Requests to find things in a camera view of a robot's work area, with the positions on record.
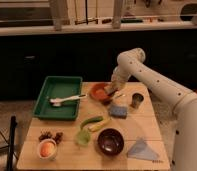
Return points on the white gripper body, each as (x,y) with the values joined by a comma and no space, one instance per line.
(118,79)

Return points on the tan eraser block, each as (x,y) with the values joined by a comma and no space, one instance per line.
(109,90)

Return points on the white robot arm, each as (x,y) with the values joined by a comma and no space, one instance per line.
(182,100)

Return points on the red bowl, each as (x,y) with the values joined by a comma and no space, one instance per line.
(97,92)

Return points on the dark brown bowl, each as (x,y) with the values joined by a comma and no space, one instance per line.
(110,142)

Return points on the small metal utensil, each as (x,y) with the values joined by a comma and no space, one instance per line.
(118,96)

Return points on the small metal cup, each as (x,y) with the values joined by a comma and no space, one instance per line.
(137,99)

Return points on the blue sponge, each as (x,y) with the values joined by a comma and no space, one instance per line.
(118,111)

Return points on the green chili pepper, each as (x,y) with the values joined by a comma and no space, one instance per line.
(91,120)

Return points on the wooden table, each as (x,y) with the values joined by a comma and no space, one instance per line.
(140,123)

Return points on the yellow banana toy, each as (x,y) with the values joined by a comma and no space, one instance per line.
(99,125)

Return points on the green plastic tray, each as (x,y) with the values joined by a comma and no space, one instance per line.
(58,87)

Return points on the white brush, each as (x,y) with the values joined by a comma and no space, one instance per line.
(58,101)

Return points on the folded blue-grey cloth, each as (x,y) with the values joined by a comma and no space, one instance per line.
(141,150)

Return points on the brown dried fruit cluster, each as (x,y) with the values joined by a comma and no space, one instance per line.
(58,137)

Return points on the white cup with orange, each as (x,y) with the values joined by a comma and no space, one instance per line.
(47,149)

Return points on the black chair frame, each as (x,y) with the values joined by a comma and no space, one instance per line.
(9,144)

